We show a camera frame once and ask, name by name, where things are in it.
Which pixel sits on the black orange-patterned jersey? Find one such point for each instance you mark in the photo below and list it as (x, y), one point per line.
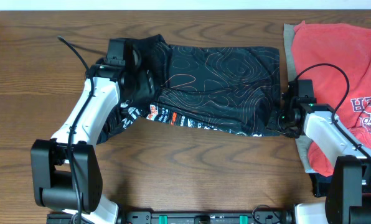
(229, 89)

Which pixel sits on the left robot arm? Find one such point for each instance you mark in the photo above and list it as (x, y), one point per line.
(65, 171)

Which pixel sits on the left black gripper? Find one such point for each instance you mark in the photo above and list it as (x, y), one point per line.
(149, 84)

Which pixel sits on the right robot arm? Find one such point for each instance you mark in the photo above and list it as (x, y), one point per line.
(348, 198)

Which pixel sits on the grey folded cloth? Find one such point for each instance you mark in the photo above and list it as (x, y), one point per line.
(303, 143)

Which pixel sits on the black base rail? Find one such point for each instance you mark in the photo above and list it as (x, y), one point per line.
(263, 215)

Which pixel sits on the dark navy folded garment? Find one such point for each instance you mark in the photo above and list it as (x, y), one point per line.
(320, 184)

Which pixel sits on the red printed t-shirt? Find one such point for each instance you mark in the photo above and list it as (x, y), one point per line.
(337, 58)

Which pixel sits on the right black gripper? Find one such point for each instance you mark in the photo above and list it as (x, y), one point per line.
(272, 124)

